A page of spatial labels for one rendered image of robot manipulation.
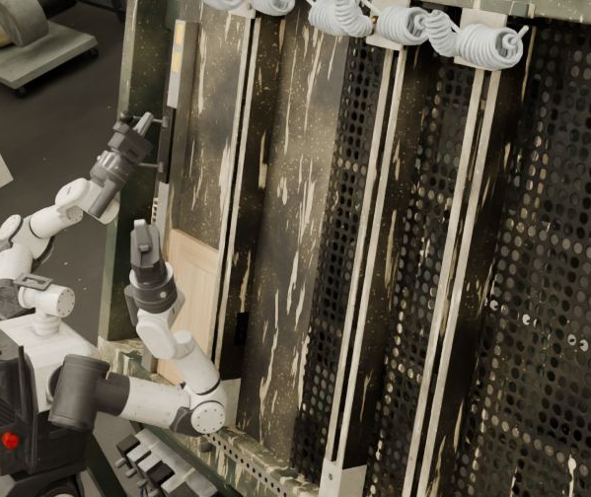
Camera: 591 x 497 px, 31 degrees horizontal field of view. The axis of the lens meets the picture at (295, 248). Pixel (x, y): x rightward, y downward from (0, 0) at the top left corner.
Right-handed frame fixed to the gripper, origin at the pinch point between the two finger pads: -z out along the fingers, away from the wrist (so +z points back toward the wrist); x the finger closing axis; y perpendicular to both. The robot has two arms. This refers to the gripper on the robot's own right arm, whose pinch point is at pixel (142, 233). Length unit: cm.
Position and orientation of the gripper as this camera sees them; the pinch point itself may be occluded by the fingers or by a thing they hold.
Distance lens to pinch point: 211.4
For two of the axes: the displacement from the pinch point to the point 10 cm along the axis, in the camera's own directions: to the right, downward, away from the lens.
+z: 0.7, 7.3, 6.8
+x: -1.1, -6.7, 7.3
